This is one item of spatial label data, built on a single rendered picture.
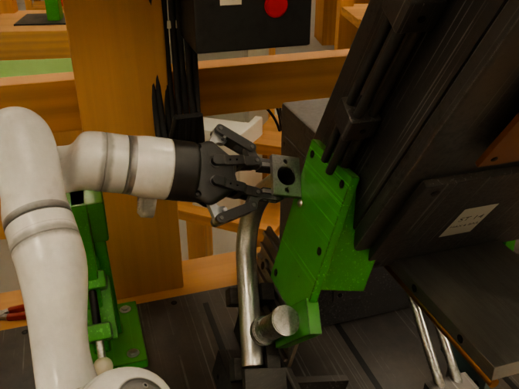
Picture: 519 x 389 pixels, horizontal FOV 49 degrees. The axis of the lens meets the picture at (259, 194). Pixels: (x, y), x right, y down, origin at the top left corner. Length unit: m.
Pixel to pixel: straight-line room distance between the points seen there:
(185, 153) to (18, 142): 0.18
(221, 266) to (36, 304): 0.62
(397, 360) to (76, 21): 0.70
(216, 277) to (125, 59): 0.46
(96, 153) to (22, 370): 0.44
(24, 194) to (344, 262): 0.37
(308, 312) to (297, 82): 0.52
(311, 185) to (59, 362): 0.35
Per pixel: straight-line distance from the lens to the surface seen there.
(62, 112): 1.03
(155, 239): 1.05
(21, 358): 1.01
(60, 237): 0.60
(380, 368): 0.94
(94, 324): 0.88
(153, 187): 0.68
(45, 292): 0.59
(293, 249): 0.75
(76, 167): 0.67
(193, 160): 0.68
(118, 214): 1.01
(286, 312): 0.72
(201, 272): 1.15
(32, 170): 0.63
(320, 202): 0.69
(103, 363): 0.88
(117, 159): 0.67
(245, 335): 0.81
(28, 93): 1.02
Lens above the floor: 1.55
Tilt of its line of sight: 28 degrees down
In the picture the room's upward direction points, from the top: straight up
